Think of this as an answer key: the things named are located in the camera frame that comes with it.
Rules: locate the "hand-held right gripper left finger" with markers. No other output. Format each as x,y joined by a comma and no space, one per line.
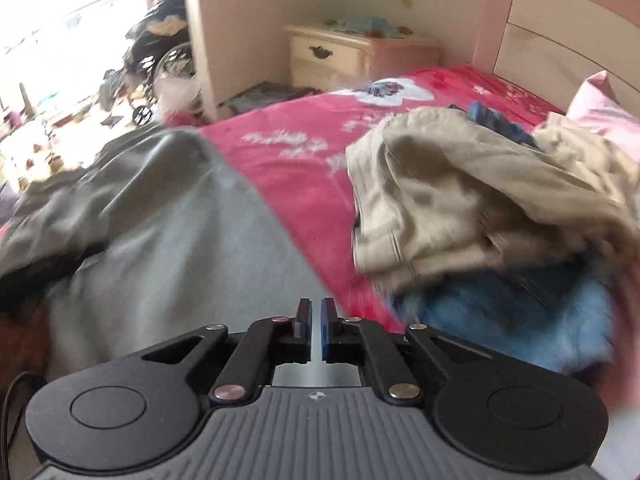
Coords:
304,327

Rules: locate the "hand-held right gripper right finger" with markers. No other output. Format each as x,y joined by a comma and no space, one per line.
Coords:
327,327

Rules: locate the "grey sweatpants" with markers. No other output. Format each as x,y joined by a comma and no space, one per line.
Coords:
190,240

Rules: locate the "blue jeans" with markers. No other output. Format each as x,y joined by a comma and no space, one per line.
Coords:
500,320

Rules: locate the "beige pants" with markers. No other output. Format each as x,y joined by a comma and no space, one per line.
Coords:
450,195

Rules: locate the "green slatted stool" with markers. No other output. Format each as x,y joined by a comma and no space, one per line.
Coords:
265,95

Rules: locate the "clear plastic bag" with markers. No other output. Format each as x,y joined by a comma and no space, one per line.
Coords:
177,97

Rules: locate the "cream nightstand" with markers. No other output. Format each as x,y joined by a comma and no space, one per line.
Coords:
340,52

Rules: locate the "teal cloth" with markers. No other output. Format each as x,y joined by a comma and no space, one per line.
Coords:
370,24

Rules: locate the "wheelchair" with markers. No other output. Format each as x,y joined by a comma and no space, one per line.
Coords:
155,45

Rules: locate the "pink pillow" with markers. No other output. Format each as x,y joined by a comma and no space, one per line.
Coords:
605,110

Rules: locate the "cream pink headboard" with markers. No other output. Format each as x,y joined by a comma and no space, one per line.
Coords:
550,25

